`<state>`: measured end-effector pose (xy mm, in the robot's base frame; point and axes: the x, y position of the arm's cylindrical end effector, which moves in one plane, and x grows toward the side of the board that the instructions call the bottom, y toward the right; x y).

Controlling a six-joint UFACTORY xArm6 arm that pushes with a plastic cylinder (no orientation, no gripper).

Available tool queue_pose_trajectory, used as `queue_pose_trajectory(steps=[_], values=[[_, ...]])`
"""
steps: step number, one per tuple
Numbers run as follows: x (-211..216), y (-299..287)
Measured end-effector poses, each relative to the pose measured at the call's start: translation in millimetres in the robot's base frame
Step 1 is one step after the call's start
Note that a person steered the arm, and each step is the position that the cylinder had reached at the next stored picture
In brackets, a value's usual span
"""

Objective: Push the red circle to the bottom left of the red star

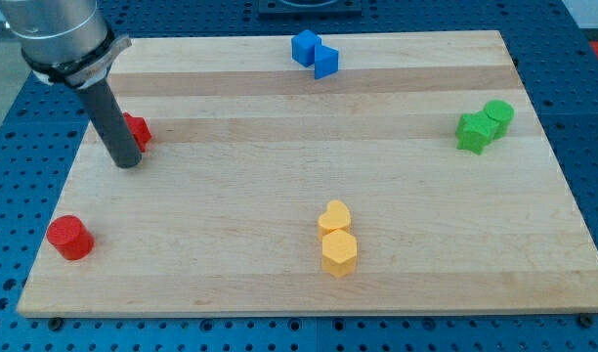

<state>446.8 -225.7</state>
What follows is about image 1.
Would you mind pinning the green cylinder block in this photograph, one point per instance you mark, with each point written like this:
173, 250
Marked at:
502, 113

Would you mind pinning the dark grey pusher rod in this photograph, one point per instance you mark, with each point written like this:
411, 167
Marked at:
109, 122

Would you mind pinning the red cylinder block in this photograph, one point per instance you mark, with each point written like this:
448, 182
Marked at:
69, 236

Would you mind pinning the red star block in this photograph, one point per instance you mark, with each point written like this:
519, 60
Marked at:
139, 129

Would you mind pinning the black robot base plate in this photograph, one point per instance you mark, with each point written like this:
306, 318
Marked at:
308, 7

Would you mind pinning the wooden board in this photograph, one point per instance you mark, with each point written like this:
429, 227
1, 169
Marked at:
220, 218

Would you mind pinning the yellow heart block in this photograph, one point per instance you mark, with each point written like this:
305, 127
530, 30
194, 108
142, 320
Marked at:
337, 216

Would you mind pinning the blue cube block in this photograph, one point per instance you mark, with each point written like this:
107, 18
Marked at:
303, 46

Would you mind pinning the yellow hexagon block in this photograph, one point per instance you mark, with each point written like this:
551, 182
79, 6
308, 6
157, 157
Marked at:
339, 253

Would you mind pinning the green star block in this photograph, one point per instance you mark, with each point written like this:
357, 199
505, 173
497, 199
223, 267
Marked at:
475, 131

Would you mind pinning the blue triangular block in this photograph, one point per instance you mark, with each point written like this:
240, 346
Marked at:
326, 61

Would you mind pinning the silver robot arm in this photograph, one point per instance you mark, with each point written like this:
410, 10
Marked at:
65, 42

